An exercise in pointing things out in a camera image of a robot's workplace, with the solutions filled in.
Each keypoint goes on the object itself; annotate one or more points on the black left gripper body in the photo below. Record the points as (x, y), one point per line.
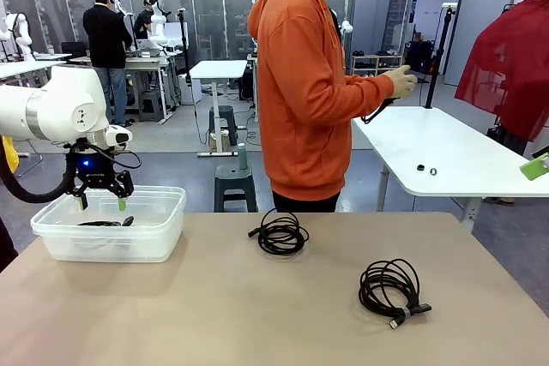
(94, 169)

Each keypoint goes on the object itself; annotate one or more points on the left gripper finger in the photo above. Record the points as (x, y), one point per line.
(123, 190)
(79, 194)

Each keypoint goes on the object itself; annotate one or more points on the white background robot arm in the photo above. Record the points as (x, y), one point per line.
(23, 36)
(158, 27)

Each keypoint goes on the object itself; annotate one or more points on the person's right forearm orange sleeve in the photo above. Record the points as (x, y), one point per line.
(369, 91)

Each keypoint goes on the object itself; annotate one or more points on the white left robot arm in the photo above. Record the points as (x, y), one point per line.
(64, 100)

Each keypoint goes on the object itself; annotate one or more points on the person's right hand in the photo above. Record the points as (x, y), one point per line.
(403, 81)

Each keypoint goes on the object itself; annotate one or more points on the clear plastic storage container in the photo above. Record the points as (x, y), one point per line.
(107, 246)

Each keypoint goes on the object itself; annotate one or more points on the yellow object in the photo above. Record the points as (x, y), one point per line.
(8, 156)

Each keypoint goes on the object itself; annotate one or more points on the grey plastic stool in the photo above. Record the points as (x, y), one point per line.
(151, 104)

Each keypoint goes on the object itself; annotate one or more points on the white side table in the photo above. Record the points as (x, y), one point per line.
(450, 143)

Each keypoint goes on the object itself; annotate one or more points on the black fabric object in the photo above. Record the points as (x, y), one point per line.
(5, 246)

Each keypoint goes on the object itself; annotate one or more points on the red cape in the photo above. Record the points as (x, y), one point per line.
(506, 66)

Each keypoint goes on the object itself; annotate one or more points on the dark green plastic stool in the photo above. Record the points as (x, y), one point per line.
(233, 177)

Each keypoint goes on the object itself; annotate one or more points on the white desk with equipment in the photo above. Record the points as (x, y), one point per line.
(141, 61)

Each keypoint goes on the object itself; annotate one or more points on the grey green bottle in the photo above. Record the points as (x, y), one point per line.
(243, 156)

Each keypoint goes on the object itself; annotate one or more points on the dark step stool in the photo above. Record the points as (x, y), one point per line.
(223, 115)

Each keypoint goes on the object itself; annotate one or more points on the man in black jacket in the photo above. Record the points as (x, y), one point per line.
(105, 36)

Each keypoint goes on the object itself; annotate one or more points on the black tripod stand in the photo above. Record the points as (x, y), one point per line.
(433, 83)

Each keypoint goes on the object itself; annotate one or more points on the person in black shirt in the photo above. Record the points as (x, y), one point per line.
(143, 23)

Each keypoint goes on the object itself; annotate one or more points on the white standing desk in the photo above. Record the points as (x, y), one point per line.
(218, 69)

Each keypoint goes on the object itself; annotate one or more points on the black bags pile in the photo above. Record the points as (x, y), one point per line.
(418, 57)

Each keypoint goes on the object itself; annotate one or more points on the wooden shoe rack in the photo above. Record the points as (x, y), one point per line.
(377, 67)

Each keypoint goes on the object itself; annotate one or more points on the person in orange hoodie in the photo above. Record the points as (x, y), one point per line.
(300, 104)

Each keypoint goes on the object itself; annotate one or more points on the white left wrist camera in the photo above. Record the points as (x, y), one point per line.
(120, 135)

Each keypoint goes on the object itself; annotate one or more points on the black camera stand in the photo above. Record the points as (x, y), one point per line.
(184, 49)

